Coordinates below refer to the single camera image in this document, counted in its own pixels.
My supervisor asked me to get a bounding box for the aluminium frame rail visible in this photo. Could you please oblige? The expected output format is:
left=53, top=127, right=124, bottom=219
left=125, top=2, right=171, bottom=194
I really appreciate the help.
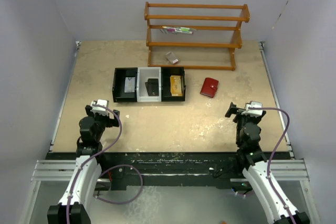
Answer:
left=32, top=160, right=76, bottom=182

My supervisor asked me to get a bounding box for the grey card in tray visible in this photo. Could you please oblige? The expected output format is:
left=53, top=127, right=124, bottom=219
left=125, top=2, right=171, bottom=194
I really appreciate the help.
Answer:
left=124, top=77, right=136, bottom=93

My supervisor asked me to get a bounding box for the bundle of coloured pens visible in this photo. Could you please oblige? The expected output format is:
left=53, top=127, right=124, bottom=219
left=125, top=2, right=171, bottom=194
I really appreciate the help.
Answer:
left=160, top=26, right=196, bottom=35

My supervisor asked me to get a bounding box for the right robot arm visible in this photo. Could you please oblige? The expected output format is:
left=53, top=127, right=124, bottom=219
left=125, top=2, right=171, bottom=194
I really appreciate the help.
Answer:
left=225, top=101, right=310, bottom=223

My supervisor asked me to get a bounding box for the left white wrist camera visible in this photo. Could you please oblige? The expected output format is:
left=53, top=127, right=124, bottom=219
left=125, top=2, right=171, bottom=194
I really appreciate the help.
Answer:
left=90, top=99, right=109, bottom=113

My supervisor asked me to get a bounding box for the black and white organiser tray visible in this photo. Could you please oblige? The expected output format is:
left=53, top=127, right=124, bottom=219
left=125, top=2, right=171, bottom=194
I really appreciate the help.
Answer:
left=112, top=67, right=186, bottom=103

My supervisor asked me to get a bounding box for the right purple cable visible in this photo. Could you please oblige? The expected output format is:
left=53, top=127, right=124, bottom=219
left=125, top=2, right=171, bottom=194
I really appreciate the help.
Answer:
left=246, top=106, right=297, bottom=224

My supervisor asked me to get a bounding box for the small grey box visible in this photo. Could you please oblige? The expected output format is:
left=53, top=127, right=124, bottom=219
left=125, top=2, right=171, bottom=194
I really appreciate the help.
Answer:
left=165, top=51, right=179, bottom=65

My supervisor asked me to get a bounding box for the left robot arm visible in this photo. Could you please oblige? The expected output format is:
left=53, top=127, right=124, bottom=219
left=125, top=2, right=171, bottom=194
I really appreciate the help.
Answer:
left=47, top=99, right=121, bottom=223

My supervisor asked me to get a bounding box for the wooden three-tier shelf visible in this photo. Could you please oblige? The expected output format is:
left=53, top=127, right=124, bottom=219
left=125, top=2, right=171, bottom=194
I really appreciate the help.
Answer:
left=143, top=2, right=250, bottom=71

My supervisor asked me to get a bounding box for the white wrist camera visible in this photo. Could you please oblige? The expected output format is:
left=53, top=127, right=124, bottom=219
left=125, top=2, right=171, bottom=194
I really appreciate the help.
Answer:
left=242, top=101, right=263, bottom=117
left=90, top=99, right=109, bottom=113

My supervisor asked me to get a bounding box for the yellow card stack in tray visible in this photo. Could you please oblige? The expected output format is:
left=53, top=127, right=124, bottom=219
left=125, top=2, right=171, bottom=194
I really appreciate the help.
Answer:
left=170, top=76, right=183, bottom=97

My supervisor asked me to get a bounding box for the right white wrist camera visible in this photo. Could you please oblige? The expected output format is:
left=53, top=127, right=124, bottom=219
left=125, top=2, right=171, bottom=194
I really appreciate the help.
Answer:
left=242, top=101, right=263, bottom=117

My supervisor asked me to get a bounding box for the red leather card holder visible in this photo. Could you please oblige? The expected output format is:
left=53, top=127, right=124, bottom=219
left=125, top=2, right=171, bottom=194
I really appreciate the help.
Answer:
left=200, top=77, right=219, bottom=98

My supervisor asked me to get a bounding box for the black card holder in tray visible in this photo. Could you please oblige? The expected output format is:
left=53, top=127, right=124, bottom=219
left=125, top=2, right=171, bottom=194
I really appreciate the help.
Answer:
left=145, top=78, right=159, bottom=97

